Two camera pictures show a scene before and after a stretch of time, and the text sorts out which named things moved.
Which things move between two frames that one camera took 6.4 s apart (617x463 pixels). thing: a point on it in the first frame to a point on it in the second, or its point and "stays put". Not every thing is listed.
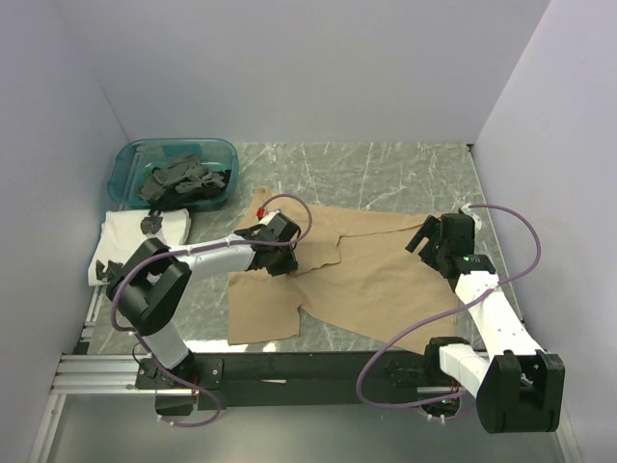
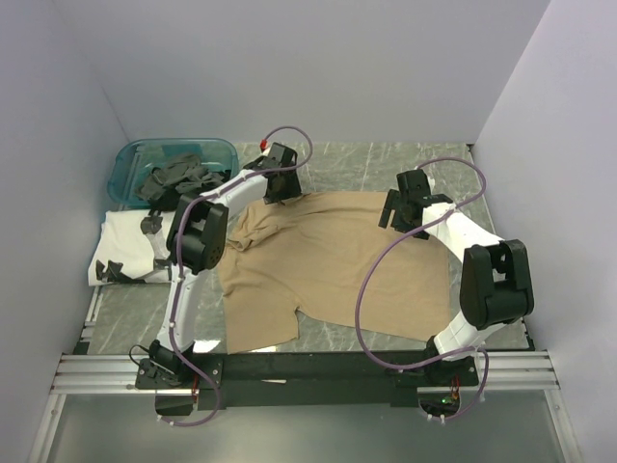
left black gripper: (289, 264) to (293, 189)
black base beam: (306, 380) stays put
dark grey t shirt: (183, 181) stays put
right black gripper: (429, 230) to (393, 202)
